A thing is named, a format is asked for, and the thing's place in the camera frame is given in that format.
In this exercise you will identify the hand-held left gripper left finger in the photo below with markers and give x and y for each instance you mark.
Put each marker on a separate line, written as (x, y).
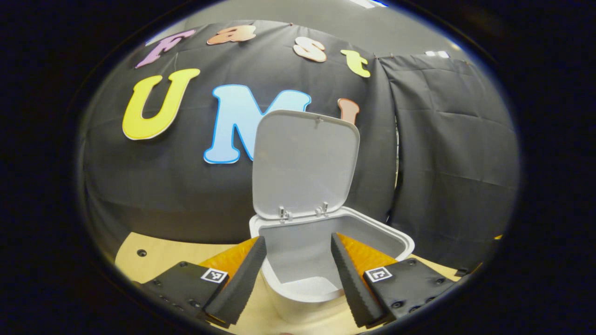
(242, 286)

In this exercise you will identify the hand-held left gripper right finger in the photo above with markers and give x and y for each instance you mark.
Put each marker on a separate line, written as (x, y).
(354, 288)

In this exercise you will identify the white desktop garbage bin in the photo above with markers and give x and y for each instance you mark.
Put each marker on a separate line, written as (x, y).
(302, 163)

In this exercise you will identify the wooden desktop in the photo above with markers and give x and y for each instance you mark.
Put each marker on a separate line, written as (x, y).
(158, 258)

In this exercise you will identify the black backdrop cloth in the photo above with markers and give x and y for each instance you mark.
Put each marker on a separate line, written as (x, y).
(163, 186)

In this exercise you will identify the small ceiling light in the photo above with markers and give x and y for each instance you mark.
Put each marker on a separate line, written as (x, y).
(437, 54)

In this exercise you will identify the long ceiling light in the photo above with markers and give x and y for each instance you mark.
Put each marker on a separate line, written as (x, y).
(375, 3)

